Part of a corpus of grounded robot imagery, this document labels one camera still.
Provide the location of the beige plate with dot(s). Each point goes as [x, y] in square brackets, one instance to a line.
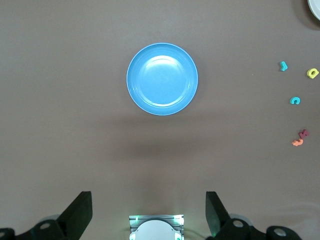
[315, 7]

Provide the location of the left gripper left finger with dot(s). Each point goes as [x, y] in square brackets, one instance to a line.
[75, 220]

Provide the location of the teal foam letter r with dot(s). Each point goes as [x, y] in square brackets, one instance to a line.
[283, 66]

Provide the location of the blue plate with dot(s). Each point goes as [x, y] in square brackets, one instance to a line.
[162, 80]

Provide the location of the orange foam letter t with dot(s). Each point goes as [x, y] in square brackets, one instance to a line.
[297, 142]

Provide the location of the brown table cover mat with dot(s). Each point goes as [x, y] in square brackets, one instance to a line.
[62, 100]

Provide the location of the dark red foam letter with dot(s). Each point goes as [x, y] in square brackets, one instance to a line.
[304, 133]

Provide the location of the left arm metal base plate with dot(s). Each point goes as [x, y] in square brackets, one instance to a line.
[132, 218]

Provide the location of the teal foam letter c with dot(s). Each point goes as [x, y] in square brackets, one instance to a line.
[292, 101]

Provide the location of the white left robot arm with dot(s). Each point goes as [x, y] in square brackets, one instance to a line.
[155, 232]

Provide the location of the yellow foam letter d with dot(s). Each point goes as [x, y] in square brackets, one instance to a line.
[310, 73]

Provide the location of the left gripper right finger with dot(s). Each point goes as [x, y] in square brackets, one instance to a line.
[220, 225]

